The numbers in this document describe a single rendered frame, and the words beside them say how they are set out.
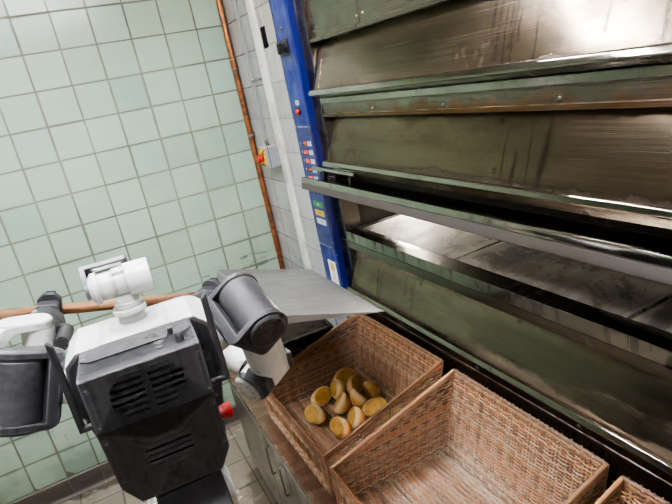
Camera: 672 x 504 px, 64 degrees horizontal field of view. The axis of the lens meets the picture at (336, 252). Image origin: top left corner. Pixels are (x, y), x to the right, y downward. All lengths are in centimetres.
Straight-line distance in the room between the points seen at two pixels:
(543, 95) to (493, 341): 70
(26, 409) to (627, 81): 120
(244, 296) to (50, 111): 184
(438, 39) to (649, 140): 59
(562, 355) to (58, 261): 223
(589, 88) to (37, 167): 230
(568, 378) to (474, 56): 78
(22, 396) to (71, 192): 177
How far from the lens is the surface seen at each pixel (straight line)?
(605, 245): 101
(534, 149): 127
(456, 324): 170
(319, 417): 204
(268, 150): 259
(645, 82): 108
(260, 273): 201
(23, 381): 113
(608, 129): 116
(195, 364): 97
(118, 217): 283
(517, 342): 152
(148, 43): 284
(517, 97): 127
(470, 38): 136
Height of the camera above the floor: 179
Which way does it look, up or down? 18 degrees down
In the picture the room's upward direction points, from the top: 11 degrees counter-clockwise
